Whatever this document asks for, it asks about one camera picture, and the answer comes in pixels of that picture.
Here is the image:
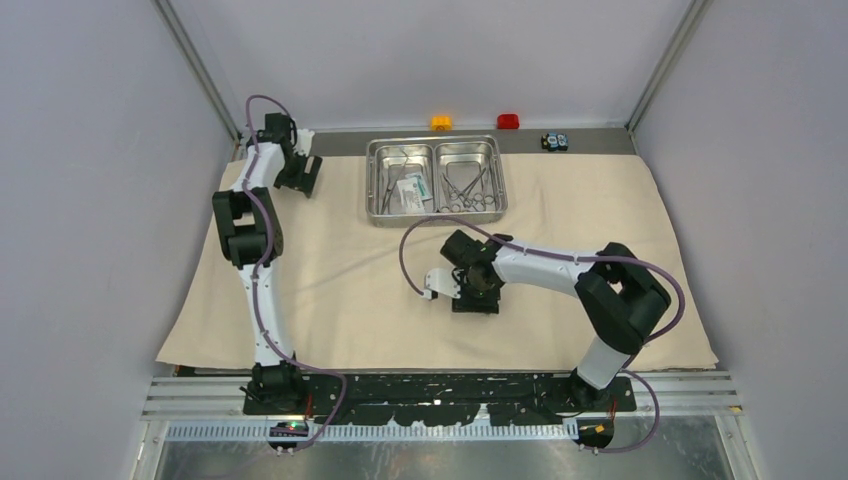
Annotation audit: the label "cream cloth wrap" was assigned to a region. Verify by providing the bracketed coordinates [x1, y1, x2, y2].
[155, 152, 720, 374]

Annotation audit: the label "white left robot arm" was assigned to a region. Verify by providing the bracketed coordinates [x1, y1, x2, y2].
[212, 113, 323, 415]

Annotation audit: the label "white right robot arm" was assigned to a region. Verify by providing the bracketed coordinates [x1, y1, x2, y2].
[440, 230, 672, 411]

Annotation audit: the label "steel scissors pile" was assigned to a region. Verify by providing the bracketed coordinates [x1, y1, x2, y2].
[436, 167, 496, 214]

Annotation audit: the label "steel forceps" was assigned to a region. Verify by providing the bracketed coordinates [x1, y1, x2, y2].
[379, 154, 410, 214]

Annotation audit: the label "steel mesh instrument tray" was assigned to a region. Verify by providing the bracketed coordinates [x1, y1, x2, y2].
[365, 134, 509, 228]

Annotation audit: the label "green white sterile packet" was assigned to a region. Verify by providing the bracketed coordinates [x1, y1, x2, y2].
[396, 173, 433, 214]

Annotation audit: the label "yellow block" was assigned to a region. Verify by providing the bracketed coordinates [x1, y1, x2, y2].
[430, 115, 453, 131]

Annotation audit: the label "blue owl number tag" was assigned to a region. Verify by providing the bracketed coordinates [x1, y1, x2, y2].
[540, 132, 569, 152]

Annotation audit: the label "red block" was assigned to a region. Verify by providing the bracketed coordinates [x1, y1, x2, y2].
[496, 113, 520, 130]

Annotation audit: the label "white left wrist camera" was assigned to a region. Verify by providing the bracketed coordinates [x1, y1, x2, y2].
[294, 128, 316, 156]

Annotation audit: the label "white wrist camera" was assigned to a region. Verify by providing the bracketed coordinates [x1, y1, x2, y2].
[421, 268, 461, 300]
[294, 128, 316, 156]

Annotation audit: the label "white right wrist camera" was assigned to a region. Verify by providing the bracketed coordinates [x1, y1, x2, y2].
[421, 268, 461, 300]

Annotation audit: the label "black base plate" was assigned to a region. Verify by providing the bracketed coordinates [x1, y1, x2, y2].
[242, 372, 636, 427]

